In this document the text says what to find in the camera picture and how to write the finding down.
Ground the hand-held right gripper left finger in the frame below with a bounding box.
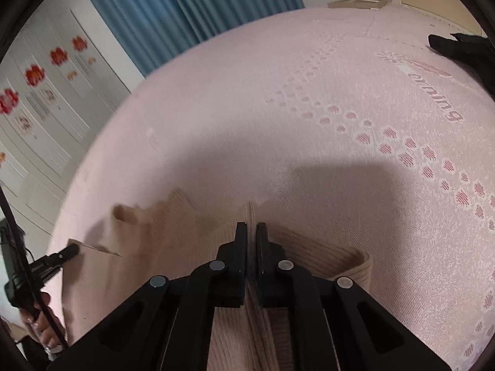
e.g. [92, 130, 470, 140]
[50, 222, 248, 371]

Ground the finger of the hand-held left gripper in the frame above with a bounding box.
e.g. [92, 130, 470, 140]
[45, 243, 81, 265]

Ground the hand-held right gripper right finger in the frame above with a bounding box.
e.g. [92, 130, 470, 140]
[256, 222, 453, 371]

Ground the beige knitted sweater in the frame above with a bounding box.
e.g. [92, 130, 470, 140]
[62, 189, 374, 371]

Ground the person's left hand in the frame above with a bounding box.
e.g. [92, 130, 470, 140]
[17, 292, 66, 350]

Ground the white wardrobe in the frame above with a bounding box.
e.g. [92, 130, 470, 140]
[0, 8, 134, 236]

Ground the pink patterned bed mattress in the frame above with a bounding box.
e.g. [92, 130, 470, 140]
[50, 6, 495, 371]

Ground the blue curtain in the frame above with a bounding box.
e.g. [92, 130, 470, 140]
[73, 0, 306, 78]

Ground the flat cardboard box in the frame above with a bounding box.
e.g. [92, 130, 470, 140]
[328, 0, 388, 10]

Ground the black puffer jacket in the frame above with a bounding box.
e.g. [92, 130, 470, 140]
[427, 33, 495, 97]

